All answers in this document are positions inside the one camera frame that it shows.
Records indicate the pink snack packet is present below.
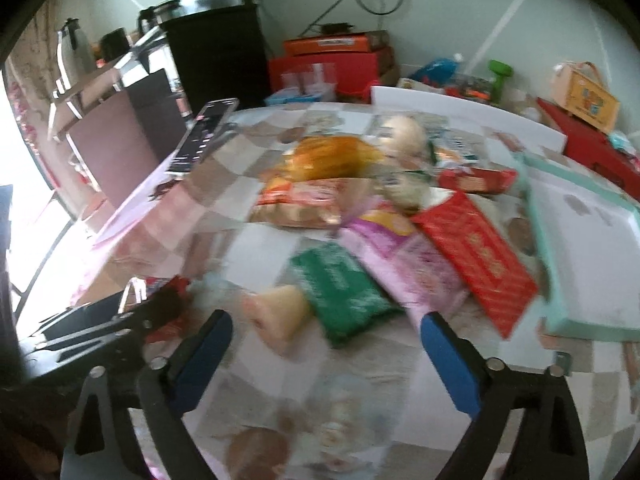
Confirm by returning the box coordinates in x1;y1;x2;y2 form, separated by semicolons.
337;197;470;326

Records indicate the green snack packet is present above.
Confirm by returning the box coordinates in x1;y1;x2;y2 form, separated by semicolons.
290;243;401;348

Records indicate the orange red chips bag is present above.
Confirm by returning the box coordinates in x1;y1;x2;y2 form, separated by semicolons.
247;177;374;229

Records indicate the red patterned snack packet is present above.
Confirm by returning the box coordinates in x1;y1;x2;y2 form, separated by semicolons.
411;191;538;339

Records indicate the orange bread bag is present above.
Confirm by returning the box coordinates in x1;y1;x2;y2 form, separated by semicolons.
280;136;385;181

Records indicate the red white biscuit packet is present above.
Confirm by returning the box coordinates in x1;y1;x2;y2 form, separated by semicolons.
437;167;518;195

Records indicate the white green cracker packet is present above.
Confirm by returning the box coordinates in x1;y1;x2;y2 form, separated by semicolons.
428;129;480;168

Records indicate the clear bag round bun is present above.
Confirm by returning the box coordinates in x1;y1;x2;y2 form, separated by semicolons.
378;115;428;167

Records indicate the red round-biscuit snack bag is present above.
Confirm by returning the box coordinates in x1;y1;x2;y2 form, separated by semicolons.
144;275;192;344

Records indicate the white printed snack packet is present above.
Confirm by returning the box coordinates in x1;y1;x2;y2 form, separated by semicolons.
376;171;431;212

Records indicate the mint green white tray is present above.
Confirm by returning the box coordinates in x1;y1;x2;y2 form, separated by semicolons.
516;153;639;342

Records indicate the clear acrylic stand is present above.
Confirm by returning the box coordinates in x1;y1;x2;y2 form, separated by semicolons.
167;98;239;178

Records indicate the black cabinet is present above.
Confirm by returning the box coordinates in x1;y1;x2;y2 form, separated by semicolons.
160;4;271;113

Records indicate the large red box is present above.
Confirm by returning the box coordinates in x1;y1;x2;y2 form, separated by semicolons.
537;98;640;200

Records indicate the clear plastic container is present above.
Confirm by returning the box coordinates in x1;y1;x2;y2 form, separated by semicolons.
265;63;337;106

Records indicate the red gift box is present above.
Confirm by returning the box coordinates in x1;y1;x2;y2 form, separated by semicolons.
268;47;400;103

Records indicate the green dumbbell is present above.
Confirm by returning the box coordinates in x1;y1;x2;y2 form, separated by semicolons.
488;60;513;104

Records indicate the blue plastic bottle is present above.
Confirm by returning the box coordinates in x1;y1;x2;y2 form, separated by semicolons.
409;53;463;87

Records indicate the orange flat box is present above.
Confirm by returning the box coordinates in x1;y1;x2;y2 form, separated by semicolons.
283;30;390;56

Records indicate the tan cardboard handle box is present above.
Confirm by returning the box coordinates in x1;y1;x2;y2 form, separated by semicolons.
551;62;620;134

